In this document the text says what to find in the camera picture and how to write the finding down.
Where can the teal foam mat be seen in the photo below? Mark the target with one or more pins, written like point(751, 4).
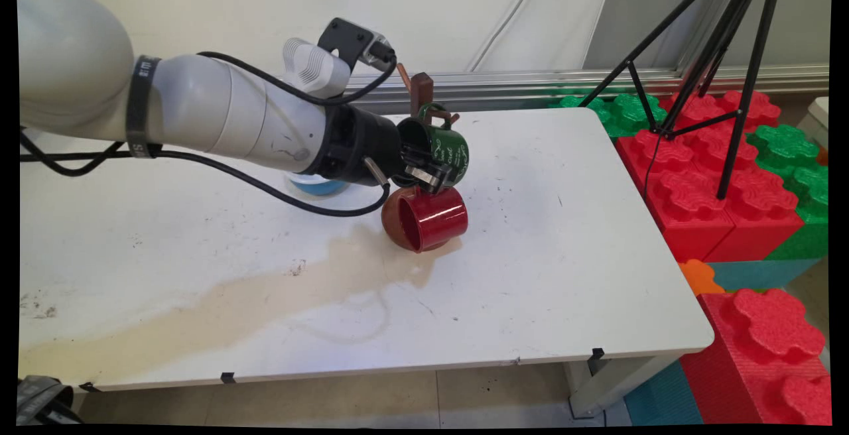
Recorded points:
point(663, 398)
point(763, 274)

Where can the black table edge clip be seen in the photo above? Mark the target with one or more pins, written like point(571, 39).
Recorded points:
point(597, 353)
point(89, 386)
point(228, 377)

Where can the orange foam piece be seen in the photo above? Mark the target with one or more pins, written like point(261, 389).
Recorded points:
point(700, 276)

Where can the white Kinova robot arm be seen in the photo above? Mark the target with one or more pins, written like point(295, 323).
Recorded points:
point(199, 103)

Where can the green foam block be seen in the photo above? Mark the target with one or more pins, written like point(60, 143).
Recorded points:
point(796, 156)
point(623, 113)

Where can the brown wooden mug tree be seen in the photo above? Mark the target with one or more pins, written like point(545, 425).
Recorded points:
point(422, 87)

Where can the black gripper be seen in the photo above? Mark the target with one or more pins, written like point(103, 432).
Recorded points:
point(361, 146)

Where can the green enamel mug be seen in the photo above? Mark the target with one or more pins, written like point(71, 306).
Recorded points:
point(452, 145)

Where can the black tripod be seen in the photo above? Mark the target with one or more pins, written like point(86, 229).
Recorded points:
point(749, 77)

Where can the red enamel mug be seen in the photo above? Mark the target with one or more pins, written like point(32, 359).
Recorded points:
point(441, 219)

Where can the large red foam block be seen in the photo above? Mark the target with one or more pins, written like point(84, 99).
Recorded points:
point(676, 196)
point(763, 213)

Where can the white table leg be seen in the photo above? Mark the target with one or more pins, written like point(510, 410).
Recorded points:
point(610, 385)

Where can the aluminium wall rail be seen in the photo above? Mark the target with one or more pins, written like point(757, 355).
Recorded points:
point(530, 83)

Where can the blue and white bowl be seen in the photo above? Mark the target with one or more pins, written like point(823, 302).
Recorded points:
point(322, 187)

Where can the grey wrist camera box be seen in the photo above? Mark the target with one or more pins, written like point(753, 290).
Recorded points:
point(351, 40)

